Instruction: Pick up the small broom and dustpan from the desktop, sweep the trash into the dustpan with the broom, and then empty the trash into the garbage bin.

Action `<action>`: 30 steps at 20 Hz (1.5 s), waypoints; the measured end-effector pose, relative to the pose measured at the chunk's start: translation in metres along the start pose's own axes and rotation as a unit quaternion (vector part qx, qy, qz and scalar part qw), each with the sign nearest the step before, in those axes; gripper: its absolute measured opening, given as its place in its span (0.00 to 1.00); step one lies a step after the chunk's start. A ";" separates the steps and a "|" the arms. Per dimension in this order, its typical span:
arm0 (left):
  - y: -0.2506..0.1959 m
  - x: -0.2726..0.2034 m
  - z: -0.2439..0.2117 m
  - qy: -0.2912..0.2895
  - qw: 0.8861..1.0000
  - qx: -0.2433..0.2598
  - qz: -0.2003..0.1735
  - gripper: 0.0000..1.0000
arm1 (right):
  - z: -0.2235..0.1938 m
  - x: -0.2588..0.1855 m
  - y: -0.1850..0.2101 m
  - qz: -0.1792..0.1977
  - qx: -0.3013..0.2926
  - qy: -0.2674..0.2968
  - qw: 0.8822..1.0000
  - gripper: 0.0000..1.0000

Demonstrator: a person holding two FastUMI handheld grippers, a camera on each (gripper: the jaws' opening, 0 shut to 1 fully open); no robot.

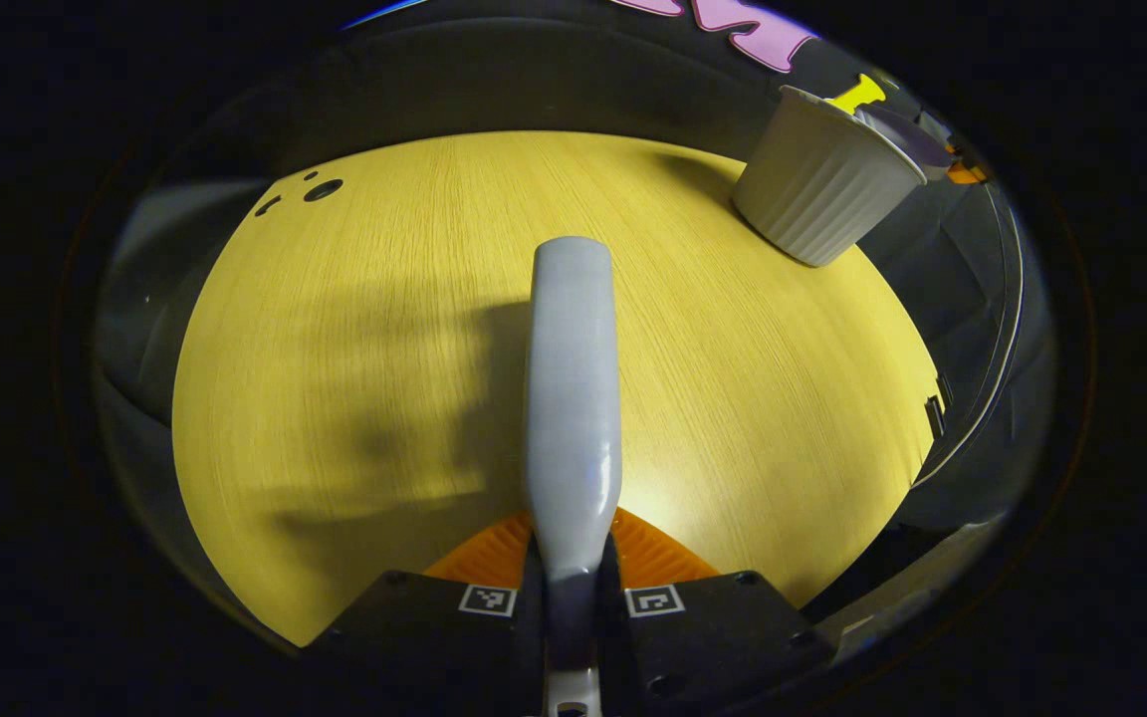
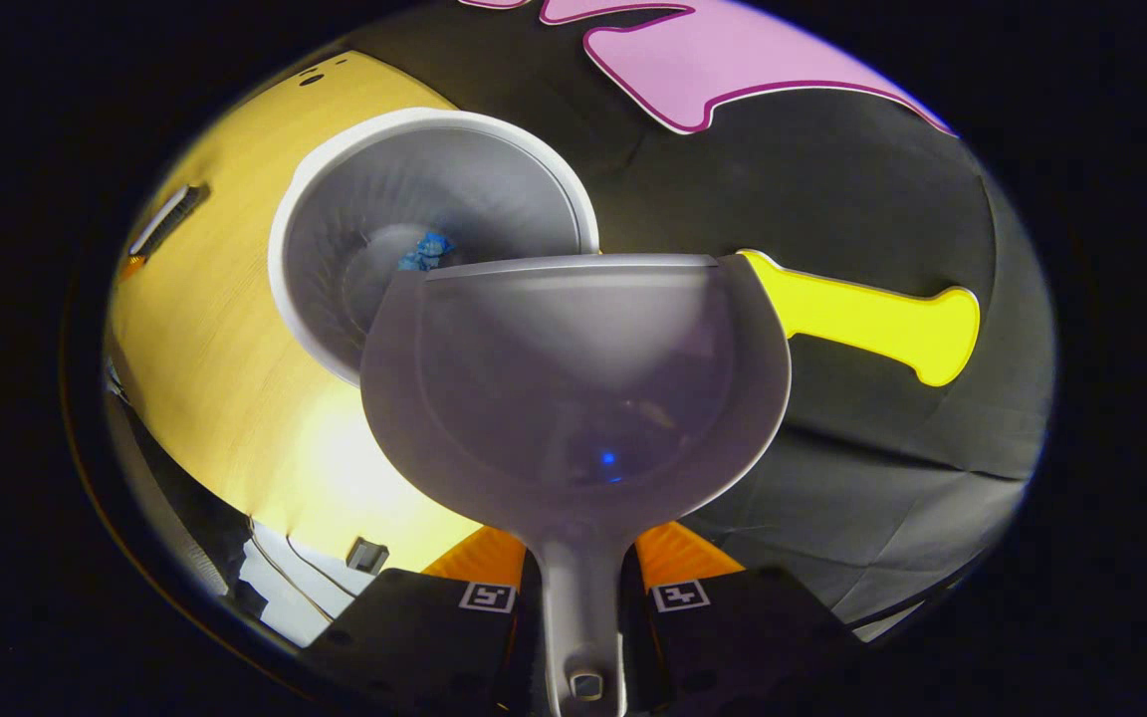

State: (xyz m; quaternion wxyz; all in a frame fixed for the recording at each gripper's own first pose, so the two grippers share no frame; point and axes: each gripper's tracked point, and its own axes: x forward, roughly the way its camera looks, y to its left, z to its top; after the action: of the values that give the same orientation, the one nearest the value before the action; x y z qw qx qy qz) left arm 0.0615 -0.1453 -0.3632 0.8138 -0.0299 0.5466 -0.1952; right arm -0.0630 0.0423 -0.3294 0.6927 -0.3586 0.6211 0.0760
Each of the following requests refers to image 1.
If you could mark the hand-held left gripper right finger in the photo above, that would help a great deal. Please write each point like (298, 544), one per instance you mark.
(713, 647)

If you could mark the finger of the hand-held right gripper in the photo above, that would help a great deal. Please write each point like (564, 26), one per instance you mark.
(967, 172)

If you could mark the grey dustpan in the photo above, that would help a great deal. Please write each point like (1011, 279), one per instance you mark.
(917, 139)

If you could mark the white ribbed garbage bin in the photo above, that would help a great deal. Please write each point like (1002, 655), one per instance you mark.
(817, 184)

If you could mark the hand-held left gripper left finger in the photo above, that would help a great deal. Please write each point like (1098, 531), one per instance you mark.
(434, 647)

